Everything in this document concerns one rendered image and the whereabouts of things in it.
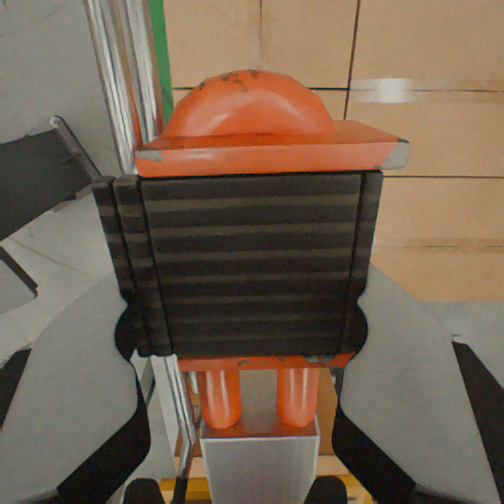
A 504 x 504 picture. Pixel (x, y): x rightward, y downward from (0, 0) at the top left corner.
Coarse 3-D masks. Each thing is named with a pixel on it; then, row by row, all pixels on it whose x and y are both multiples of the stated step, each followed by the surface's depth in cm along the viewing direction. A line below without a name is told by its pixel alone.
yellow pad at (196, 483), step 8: (160, 480) 44; (168, 480) 44; (192, 480) 44; (200, 480) 44; (160, 488) 43; (168, 488) 43; (192, 488) 43; (200, 488) 43; (208, 488) 43; (168, 496) 43; (192, 496) 43; (200, 496) 43; (208, 496) 43
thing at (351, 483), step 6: (324, 474) 44; (330, 474) 44; (336, 474) 44; (342, 474) 44; (348, 474) 44; (342, 480) 43; (348, 480) 43; (354, 480) 43; (348, 486) 43; (354, 486) 43; (360, 486) 43; (348, 492) 43; (354, 492) 43; (360, 492) 43; (348, 498) 44; (354, 498) 43; (360, 498) 44
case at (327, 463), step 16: (320, 368) 92; (320, 384) 87; (192, 400) 83; (320, 400) 82; (336, 400) 82; (320, 416) 79; (320, 432) 75; (176, 448) 72; (320, 448) 72; (176, 464) 71; (192, 464) 72; (320, 464) 72; (336, 464) 72
